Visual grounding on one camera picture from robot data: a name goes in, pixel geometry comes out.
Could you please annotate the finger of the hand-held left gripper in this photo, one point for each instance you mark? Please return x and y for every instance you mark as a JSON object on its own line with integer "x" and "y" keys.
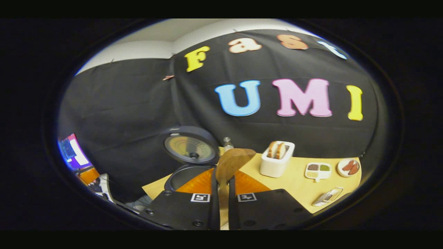
{"x": 90, "y": 175}

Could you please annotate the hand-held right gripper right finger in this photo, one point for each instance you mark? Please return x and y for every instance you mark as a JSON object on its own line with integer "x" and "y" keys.
{"x": 233, "y": 207}

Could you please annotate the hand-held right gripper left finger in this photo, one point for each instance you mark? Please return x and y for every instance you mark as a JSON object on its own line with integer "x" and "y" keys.
{"x": 214, "y": 207}

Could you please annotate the wooden spoon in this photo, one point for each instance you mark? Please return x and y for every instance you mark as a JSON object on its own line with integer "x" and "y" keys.
{"x": 232, "y": 162}

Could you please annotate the dark grey rice cooker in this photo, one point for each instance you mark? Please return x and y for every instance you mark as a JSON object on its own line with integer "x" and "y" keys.
{"x": 188, "y": 148}

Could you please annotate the clear chopstick holder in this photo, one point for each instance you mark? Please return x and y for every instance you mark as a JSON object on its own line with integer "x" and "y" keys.
{"x": 327, "y": 197}

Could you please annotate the glowing computer monitor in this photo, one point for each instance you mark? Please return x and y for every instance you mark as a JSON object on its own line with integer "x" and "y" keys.
{"x": 78, "y": 154}

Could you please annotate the white toaster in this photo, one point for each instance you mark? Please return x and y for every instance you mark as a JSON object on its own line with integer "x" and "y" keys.
{"x": 275, "y": 167}

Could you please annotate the small glass bottle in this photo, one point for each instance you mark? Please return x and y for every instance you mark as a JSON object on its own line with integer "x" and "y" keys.
{"x": 228, "y": 144}

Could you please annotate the toast slice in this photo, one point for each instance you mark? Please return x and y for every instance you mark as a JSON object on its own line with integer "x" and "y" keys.
{"x": 271, "y": 149}
{"x": 281, "y": 151}

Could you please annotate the black backdrop cloth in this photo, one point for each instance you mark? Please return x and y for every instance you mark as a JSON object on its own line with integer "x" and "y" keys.
{"x": 121, "y": 97}

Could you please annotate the white divided bean dish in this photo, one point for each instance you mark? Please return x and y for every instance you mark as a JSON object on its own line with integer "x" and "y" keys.
{"x": 317, "y": 172}

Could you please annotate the white plate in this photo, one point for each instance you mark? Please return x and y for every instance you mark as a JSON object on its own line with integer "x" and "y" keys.
{"x": 341, "y": 172}

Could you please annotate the red meat slice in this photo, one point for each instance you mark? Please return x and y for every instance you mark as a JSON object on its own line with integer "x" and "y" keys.
{"x": 347, "y": 166}
{"x": 354, "y": 169}

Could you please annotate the pink clip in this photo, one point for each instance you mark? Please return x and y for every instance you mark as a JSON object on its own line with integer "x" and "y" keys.
{"x": 168, "y": 77}

